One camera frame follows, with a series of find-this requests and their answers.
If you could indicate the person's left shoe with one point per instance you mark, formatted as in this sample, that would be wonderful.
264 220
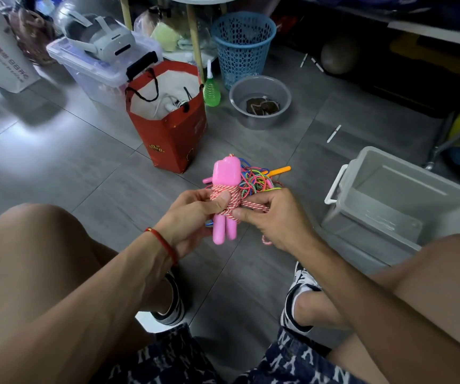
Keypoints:
176 307

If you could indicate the grey plastic storage bin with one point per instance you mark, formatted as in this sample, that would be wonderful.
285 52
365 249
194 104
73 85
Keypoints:
394 195

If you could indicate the red paper bag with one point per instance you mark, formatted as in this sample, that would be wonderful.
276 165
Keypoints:
170 143

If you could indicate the person's right hand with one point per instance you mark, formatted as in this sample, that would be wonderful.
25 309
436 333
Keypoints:
282 219

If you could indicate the yellow flat board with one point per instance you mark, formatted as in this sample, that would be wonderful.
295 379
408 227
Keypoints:
422 51

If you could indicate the white VR headset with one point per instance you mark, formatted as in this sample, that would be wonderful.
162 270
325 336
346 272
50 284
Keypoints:
110 43

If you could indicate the person's left leg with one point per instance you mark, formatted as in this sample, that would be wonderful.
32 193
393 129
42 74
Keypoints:
34 251

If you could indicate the grey plastic basin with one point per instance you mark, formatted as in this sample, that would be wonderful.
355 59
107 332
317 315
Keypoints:
240 91

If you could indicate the blue folded mat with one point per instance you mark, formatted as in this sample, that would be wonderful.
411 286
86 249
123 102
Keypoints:
374 0

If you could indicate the clear plastic storage bin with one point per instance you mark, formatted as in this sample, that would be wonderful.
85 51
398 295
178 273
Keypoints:
90 81

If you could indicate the white oval side table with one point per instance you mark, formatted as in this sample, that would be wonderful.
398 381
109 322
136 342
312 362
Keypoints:
195 35

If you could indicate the black rectangular pad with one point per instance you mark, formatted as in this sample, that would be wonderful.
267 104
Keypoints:
142 65

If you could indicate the person's right forearm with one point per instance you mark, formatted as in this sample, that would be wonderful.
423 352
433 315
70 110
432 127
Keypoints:
382 315

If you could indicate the person's left hand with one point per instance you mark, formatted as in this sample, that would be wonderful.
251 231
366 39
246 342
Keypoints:
190 223

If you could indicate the grey plastic stool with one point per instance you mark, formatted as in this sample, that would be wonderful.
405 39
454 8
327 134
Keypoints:
152 321

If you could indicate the white paper shopping bag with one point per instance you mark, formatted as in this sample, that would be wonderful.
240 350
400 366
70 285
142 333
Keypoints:
2 55

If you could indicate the person's right shoe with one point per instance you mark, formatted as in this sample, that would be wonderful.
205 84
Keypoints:
302 281

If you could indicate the person's left forearm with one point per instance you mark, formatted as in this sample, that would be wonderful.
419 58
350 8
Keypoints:
86 315

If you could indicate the person's right leg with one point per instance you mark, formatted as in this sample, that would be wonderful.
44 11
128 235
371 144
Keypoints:
446 283

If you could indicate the person's shoe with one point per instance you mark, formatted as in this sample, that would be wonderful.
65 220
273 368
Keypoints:
176 307
302 281

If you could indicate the brown ball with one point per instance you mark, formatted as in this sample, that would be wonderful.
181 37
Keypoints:
339 55

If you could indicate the white marker pen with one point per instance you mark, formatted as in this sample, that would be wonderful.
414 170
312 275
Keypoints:
303 61
317 65
333 133

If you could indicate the green spray bottle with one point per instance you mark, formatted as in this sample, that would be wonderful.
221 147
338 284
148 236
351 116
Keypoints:
212 95

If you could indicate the blue mesh wastebasket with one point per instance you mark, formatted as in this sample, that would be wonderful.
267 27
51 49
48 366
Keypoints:
242 51

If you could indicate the clear plastic bag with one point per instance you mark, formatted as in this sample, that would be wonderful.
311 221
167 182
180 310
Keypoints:
166 35

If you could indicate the grey balance dome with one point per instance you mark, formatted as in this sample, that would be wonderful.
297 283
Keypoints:
90 5

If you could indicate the person's leg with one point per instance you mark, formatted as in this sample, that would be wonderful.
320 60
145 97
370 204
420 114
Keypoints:
446 283
34 251

